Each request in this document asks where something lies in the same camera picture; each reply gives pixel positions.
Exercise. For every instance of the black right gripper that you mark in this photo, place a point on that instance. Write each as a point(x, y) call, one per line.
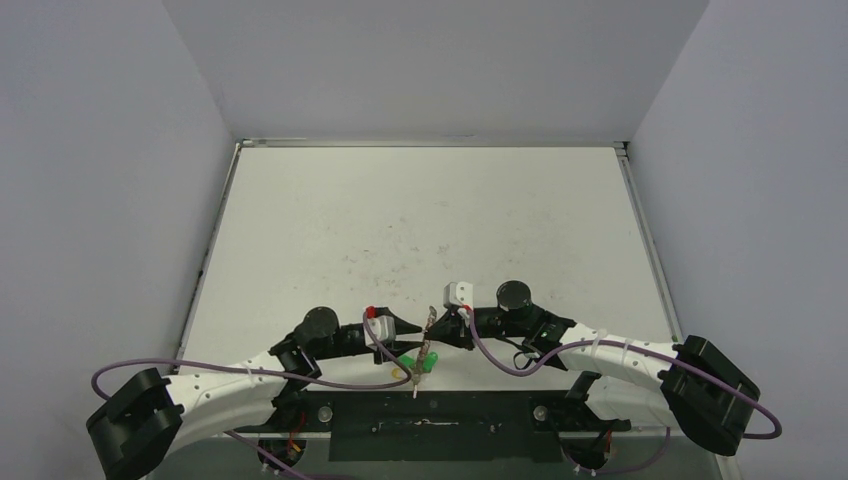
point(451, 321)

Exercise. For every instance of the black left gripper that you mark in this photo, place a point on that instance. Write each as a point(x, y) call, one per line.
point(402, 327)

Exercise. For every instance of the metal keyring with red grip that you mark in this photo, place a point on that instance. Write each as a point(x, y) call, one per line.
point(420, 369)

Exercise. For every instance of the key with green tag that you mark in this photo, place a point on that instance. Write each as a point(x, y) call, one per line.
point(429, 362)
point(407, 361)

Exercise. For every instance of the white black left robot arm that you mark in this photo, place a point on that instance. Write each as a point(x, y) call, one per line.
point(153, 415)

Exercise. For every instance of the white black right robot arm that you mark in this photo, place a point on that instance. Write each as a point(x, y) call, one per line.
point(692, 385)

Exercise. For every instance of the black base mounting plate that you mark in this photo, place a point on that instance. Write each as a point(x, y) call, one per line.
point(443, 425)

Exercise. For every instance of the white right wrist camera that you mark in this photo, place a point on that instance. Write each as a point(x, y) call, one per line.
point(458, 295)

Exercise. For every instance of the aluminium table frame rail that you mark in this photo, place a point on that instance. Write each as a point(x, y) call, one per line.
point(625, 164)

